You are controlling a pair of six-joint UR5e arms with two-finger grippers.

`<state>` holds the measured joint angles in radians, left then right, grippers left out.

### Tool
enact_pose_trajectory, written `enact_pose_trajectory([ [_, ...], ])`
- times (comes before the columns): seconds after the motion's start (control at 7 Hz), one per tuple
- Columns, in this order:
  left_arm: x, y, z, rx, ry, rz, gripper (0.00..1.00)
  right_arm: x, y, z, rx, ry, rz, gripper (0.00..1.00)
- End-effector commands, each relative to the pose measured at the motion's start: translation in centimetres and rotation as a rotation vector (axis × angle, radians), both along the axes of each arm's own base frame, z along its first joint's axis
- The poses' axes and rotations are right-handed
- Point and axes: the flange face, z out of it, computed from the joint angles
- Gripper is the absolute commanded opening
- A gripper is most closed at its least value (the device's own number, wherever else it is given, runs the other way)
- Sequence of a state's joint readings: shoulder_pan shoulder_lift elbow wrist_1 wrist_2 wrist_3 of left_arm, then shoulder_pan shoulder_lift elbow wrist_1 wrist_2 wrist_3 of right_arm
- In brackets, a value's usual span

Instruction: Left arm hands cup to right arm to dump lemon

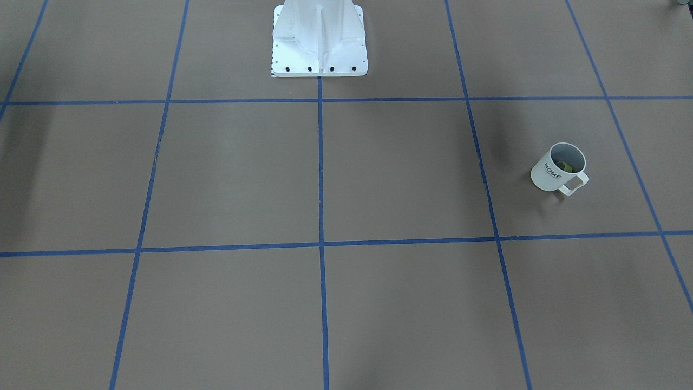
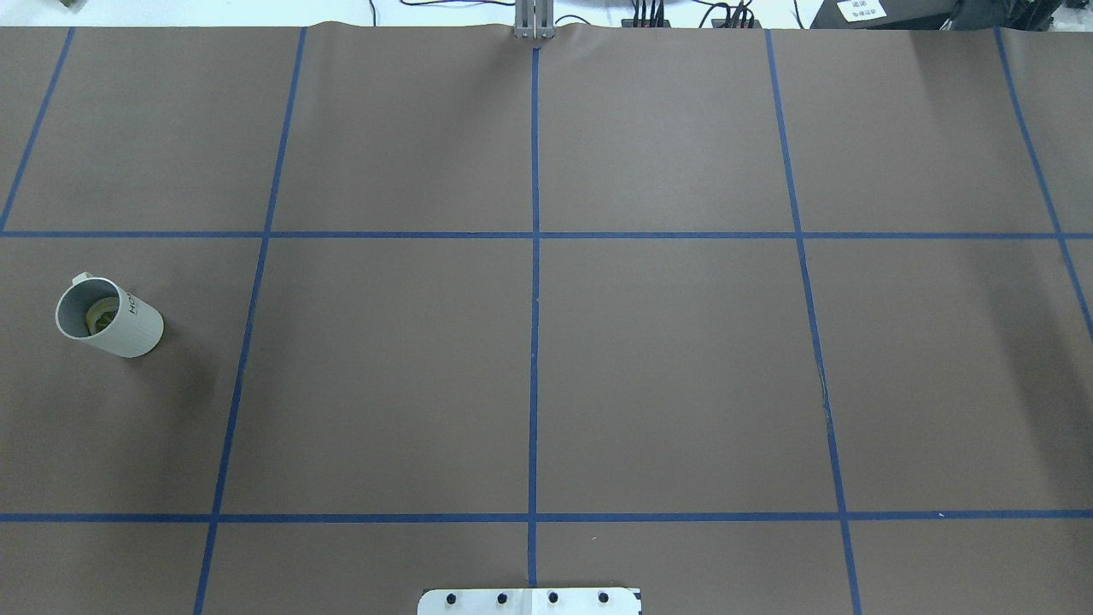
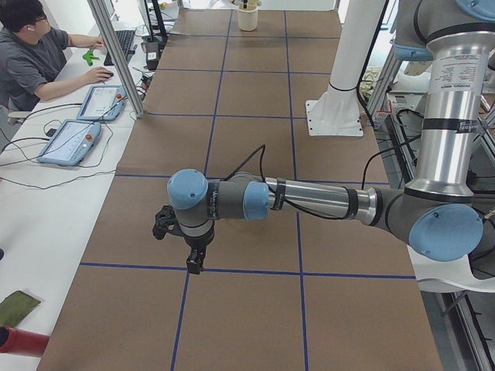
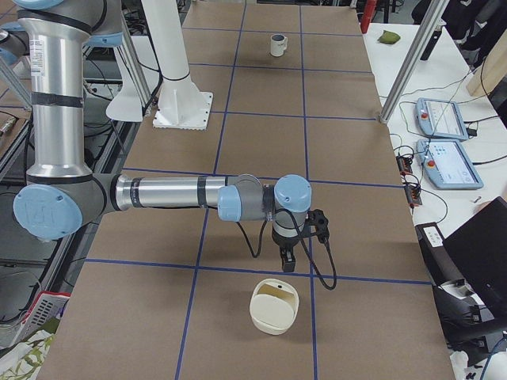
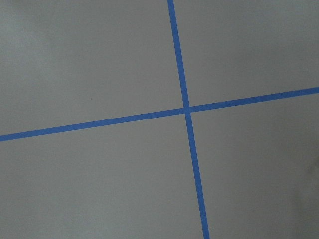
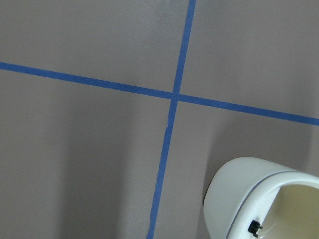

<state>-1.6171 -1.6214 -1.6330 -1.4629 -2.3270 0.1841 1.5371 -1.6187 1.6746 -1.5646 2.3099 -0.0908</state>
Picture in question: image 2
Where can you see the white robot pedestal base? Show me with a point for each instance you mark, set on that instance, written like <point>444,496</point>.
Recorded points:
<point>580,600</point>

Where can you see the white HOME mug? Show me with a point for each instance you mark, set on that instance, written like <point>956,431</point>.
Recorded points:
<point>136,330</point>

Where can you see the aluminium frame post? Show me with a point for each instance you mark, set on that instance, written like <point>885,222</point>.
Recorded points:
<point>534,19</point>

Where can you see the lemon slice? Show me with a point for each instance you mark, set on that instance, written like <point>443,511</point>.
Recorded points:
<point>101,313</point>

